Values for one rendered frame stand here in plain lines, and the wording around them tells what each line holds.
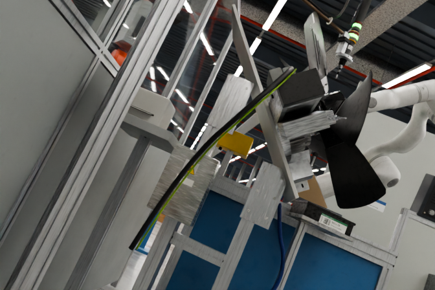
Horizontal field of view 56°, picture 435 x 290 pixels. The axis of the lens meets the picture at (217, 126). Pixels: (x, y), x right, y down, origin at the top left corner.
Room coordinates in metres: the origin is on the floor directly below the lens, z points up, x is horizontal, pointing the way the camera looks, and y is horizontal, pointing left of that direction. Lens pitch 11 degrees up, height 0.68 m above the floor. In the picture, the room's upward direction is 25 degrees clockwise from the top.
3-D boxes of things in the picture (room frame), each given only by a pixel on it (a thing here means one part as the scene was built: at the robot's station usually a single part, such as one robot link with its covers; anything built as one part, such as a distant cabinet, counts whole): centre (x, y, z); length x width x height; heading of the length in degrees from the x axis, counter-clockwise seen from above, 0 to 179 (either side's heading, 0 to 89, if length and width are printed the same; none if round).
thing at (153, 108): (1.40, 0.26, 0.92); 0.17 x 0.16 x 0.11; 82
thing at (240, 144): (1.91, -0.10, 1.02); 0.16 x 0.10 x 0.11; 82
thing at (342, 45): (1.51, -0.34, 1.49); 0.09 x 0.07 x 0.10; 117
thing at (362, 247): (1.85, -0.49, 0.82); 0.90 x 0.04 x 0.08; 82
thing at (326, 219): (1.68, -0.54, 0.85); 0.22 x 0.17 x 0.07; 97
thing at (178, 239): (1.41, -0.11, 0.56); 0.19 x 0.04 x 0.04; 82
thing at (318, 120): (1.18, -0.23, 1.03); 0.15 x 0.10 x 0.14; 82
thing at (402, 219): (1.79, -0.92, 0.96); 0.03 x 0.03 x 0.20; 82
